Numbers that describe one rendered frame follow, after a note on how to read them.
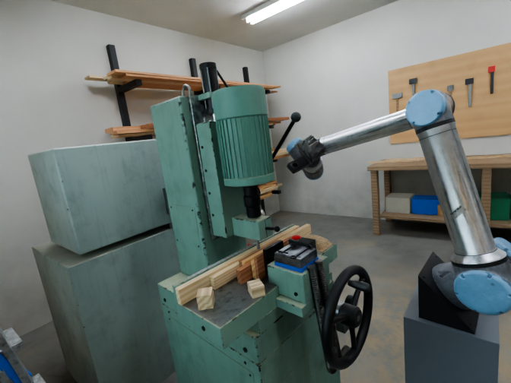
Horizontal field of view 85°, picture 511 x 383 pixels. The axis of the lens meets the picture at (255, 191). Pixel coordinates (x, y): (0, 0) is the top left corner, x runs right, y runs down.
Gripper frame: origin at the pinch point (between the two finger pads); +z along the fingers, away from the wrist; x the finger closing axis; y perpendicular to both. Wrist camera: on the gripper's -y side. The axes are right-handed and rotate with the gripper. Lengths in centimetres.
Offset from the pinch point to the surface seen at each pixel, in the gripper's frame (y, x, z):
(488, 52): 245, -22, -194
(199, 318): -58, 27, 22
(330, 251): -18.9, 34.1, -16.7
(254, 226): -33.2, 12.9, 4.3
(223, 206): -37.0, -0.2, 4.6
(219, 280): -52, 20, 10
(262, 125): -9.3, -5.9, 19.0
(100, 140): -108, -187, -104
